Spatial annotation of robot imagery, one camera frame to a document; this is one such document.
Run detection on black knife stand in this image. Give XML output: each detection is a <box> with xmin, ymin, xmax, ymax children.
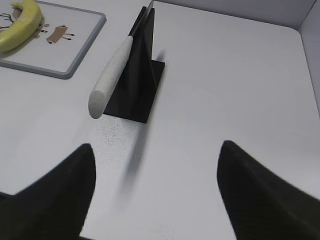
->
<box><xmin>103</xmin><ymin>8</ymin><xmax>165</xmax><ymax>123</ymax></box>

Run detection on yellow plastic banana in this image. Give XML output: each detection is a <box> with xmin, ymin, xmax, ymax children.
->
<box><xmin>0</xmin><ymin>0</ymin><xmax>43</xmax><ymax>52</ymax></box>

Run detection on white grey cutting board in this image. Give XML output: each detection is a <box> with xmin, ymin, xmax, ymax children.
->
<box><xmin>0</xmin><ymin>0</ymin><xmax>107</xmax><ymax>79</ymax></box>

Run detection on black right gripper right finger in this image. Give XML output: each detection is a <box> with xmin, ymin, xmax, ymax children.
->
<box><xmin>216</xmin><ymin>140</ymin><xmax>320</xmax><ymax>240</ymax></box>

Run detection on cleaver knife white handle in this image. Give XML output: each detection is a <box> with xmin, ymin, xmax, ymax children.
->
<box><xmin>87</xmin><ymin>0</ymin><xmax>154</xmax><ymax>120</ymax></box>

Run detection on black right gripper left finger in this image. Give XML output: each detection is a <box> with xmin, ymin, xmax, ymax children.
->
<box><xmin>0</xmin><ymin>143</ymin><xmax>96</xmax><ymax>240</ymax></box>

